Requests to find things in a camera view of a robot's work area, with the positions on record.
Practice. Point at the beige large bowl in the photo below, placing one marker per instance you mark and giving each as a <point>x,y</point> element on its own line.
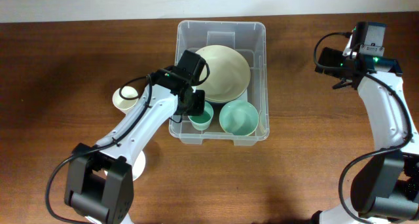
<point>229,72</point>

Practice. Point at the mint green small bowl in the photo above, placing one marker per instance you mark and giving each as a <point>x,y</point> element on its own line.
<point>239,118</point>

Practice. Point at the white small bowl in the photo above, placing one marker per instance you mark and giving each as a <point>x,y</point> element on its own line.
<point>138,164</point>

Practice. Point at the yellow small bowl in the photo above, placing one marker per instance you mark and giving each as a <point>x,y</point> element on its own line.
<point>261,127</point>

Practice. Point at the cream white cup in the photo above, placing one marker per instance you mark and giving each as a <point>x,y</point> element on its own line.
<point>125,99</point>

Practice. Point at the mint green cup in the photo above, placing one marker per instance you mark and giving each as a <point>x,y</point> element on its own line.
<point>203,121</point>

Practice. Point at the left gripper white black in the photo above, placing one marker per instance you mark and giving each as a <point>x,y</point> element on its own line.
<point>199,109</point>

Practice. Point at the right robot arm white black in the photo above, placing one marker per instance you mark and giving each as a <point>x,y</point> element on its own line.
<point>380,186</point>

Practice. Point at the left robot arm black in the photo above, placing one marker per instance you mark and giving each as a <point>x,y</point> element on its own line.
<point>100,179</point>

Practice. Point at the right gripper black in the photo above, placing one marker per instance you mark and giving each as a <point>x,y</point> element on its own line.
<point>334,56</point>

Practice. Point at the clear plastic storage container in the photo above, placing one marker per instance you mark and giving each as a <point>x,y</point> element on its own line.
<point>249,39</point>

